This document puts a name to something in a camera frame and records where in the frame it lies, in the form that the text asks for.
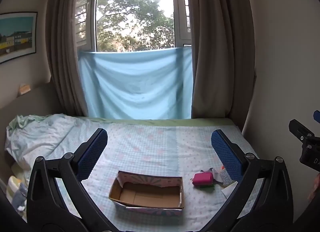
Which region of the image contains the checked floral quilt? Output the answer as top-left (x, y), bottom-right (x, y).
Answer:
top-left (5, 114), bottom-right (260, 232)

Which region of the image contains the beige padded headboard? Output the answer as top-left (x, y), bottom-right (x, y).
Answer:
top-left (0, 82), bottom-right (54, 122)

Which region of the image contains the grey soft toy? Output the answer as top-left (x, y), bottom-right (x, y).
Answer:
top-left (11, 183), bottom-right (27, 212)

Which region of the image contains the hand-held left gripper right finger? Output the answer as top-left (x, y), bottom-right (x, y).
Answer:
top-left (205, 129), bottom-right (293, 232)

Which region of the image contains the green tree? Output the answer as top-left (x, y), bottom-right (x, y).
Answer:
top-left (96, 0), bottom-right (175, 52)

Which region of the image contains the light blue hanging cloth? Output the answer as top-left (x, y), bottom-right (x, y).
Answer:
top-left (79, 46), bottom-right (193, 120)

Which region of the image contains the white tissue paper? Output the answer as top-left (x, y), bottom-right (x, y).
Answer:
top-left (221, 181), bottom-right (239, 199)

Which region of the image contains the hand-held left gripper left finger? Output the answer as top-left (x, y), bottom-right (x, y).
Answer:
top-left (26, 128), bottom-right (114, 232)

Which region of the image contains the pale yellow cloth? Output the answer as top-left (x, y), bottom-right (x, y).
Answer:
top-left (6, 163), bottom-right (30, 197)

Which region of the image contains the louvred window shutter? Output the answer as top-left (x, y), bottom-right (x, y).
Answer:
top-left (75, 0), bottom-right (91, 47)

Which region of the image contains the white window frame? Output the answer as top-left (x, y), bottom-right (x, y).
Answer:
top-left (85, 0), bottom-right (193, 53)

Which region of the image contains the silver glitter pouch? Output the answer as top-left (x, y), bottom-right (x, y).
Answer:
top-left (217, 169), bottom-right (234, 187)

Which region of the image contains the green bed sheet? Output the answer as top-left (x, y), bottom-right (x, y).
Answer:
top-left (82, 116), bottom-right (235, 128)

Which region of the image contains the framed wall picture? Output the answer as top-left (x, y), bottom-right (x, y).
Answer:
top-left (0, 11), bottom-right (38, 64)

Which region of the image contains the grey lens cloth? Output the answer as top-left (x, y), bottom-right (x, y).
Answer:
top-left (200, 167), bottom-right (222, 185)

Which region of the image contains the beige curtain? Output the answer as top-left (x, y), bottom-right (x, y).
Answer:
top-left (45, 0), bottom-right (98, 117)
top-left (189, 0), bottom-right (258, 120)

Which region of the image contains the pink zip pouch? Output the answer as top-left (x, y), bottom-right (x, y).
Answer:
top-left (191, 172), bottom-right (214, 188)

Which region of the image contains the patterned cardboard box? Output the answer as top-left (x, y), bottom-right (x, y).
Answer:
top-left (108, 171), bottom-right (185, 216)

